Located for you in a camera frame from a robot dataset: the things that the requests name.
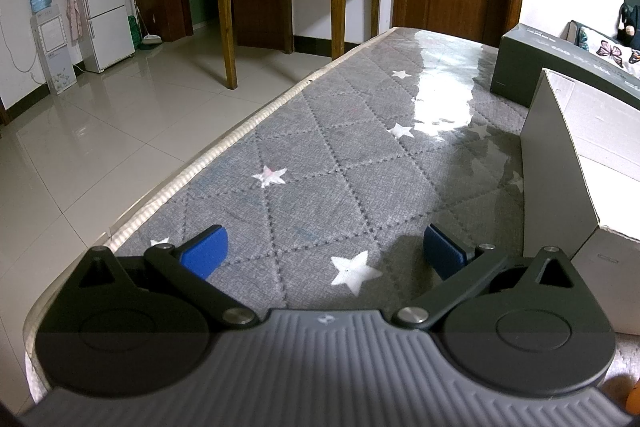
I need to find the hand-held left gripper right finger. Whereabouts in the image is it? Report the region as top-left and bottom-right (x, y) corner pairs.
(392, 224), (593, 330)

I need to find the dark grey box lid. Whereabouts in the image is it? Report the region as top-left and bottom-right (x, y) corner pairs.
(490, 23), (640, 108)

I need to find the white dispenser power cable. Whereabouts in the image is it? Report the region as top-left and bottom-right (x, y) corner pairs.
(0, 14), (51, 86)

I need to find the butterfly print blanket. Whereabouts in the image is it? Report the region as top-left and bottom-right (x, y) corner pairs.
(567, 21), (640, 80)

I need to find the white refrigerator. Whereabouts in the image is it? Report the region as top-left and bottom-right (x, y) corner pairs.
(65, 0), (137, 74)

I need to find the grey star-patterned desktop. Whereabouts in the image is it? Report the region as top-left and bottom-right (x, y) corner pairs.
(25, 27), (640, 410)

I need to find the black backpack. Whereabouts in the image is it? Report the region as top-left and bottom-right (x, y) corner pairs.
(617, 4), (640, 50)

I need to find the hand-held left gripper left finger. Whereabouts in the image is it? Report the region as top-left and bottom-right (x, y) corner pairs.
(60, 224), (261, 329)

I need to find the pink hanging cloth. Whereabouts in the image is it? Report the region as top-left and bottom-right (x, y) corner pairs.
(65, 0), (84, 42)

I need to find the white water dispenser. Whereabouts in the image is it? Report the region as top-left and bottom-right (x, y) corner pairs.
(30, 9), (78, 96)

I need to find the white cardboard box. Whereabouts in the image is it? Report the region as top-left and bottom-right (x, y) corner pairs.
(520, 68), (640, 336)

